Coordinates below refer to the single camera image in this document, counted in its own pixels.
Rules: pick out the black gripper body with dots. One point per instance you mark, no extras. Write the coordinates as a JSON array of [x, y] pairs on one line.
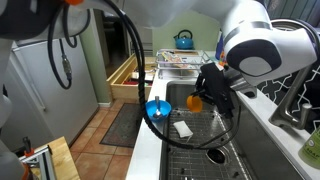
[[213, 80]]

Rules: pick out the small orange plastic bowl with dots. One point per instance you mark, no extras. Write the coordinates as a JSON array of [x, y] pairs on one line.
[[195, 105]]

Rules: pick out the metal spoon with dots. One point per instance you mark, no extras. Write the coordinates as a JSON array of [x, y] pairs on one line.
[[157, 113]]

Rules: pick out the blue plastic bowl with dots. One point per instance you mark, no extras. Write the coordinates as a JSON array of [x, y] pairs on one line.
[[151, 108]]

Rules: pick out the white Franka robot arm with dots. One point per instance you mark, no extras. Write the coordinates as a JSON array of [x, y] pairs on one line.
[[266, 30]]

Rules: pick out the stainless steel sink basin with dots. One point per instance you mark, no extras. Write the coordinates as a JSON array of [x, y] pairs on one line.
[[260, 140]]

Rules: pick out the wooden board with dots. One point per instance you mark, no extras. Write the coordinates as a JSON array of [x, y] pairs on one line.
[[186, 52]]

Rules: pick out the blue cutting board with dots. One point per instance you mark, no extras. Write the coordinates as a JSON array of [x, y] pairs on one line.
[[219, 46]]

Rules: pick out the white sponge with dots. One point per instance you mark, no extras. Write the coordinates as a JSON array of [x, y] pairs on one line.
[[182, 129]]

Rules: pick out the teal kettle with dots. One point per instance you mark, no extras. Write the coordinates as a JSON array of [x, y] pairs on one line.
[[184, 43]]

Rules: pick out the red cloth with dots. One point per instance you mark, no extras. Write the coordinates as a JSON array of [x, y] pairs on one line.
[[130, 82]]

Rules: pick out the open wooden drawer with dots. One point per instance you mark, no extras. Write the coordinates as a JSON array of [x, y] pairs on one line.
[[126, 91]]

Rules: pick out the brushed metal gooseneck faucet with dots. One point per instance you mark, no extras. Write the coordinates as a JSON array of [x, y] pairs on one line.
[[290, 100]]

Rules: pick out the patterned floor rug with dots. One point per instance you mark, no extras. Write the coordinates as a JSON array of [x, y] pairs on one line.
[[123, 130]]

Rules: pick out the kitchen window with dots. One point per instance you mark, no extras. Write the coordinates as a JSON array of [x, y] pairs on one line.
[[300, 8]]

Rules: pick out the green soap bottle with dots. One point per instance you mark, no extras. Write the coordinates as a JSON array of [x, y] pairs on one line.
[[313, 150]]

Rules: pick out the wooden workbench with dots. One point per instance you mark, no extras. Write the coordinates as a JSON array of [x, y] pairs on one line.
[[63, 160]]

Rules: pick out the black orange clamp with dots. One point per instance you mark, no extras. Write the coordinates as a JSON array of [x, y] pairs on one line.
[[28, 150]]

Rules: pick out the aluminium extrusion frame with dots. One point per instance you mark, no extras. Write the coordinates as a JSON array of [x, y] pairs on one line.
[[45, 163]]

